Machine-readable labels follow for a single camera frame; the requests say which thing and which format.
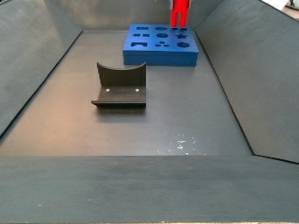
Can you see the dark grey curved fixture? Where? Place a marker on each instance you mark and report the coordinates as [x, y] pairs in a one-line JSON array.
[[121, 87]]

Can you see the red square-circle peg object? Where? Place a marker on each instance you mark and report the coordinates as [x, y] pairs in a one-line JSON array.
[[179, 12]]

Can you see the blue foam shape board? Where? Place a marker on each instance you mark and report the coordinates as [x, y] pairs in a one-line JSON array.
[[159, 45]]

